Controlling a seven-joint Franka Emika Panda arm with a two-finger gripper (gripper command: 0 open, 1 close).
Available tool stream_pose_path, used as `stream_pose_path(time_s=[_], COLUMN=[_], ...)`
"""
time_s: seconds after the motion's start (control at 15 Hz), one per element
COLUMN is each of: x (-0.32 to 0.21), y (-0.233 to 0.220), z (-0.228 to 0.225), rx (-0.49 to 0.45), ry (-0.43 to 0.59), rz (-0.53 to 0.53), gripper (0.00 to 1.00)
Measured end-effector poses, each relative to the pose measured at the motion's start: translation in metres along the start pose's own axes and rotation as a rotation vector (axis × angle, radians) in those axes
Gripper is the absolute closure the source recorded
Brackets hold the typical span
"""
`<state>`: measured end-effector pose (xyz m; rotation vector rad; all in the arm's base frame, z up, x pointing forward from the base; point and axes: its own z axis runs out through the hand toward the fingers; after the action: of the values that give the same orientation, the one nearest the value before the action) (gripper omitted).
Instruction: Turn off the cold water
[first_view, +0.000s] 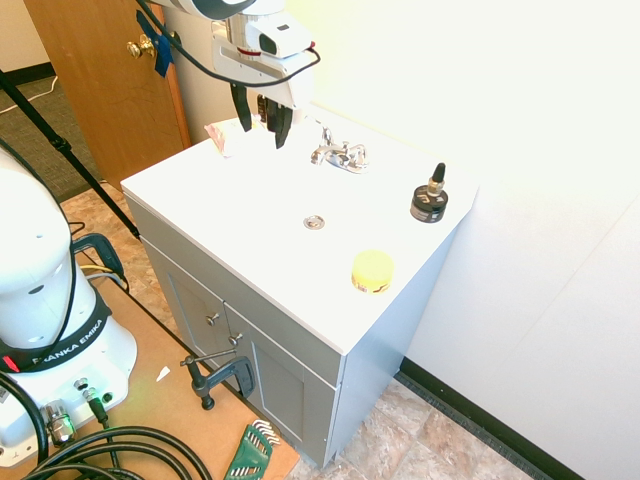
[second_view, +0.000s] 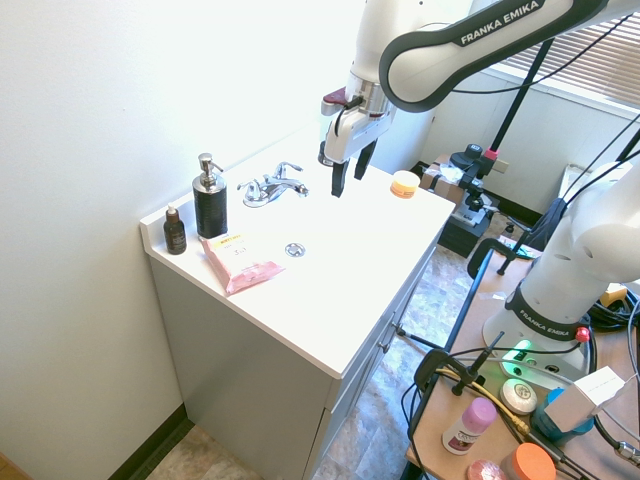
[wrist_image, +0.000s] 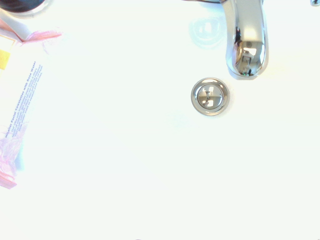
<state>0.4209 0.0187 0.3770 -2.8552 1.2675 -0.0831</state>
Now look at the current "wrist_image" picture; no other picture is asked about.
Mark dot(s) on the white sink basin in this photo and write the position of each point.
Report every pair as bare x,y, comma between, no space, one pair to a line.
140,155

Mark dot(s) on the chrome sink drain stopper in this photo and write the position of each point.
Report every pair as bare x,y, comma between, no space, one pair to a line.
210,96

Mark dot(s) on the chrome faucet spout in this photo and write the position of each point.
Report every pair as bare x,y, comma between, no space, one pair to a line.
246,30

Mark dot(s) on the pink facial towelettes pack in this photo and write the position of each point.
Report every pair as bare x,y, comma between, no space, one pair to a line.
18,100

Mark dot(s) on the dark round container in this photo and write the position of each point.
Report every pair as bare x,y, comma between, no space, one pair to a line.
20,6

